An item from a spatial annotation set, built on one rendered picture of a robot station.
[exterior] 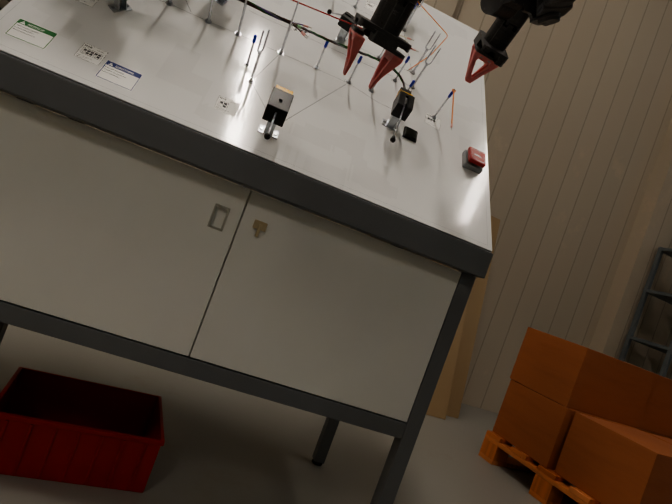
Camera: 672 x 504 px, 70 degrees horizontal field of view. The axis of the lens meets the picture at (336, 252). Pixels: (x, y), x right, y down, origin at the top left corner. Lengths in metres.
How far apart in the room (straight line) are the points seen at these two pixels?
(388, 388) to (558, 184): 3.36
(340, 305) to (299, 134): 0.41
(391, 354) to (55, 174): 0.84
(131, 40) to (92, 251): 0.48
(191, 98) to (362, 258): 0.52
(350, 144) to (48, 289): 0.74
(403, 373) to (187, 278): 0.56
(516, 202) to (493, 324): 1.00
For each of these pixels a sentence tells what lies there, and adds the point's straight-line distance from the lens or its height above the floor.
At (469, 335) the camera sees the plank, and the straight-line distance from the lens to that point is 3.52.
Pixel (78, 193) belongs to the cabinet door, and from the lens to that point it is 1.13.
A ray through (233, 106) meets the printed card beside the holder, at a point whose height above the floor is 0.96.
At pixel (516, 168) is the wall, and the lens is 4.08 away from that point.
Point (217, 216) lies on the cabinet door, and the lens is 1.09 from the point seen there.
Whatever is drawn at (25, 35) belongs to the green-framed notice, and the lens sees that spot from 1.22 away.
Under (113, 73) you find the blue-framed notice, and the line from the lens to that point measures 1.16.
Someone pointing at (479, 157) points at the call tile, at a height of 1.11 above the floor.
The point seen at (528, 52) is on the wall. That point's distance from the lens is 4.27.
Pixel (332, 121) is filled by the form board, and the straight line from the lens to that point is 1.23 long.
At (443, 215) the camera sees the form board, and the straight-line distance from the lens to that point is 1.19.
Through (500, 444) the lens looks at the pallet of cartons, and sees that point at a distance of 2.82.
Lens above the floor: 0.71
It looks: 1 degrees up
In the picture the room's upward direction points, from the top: 20 degrees clockwise
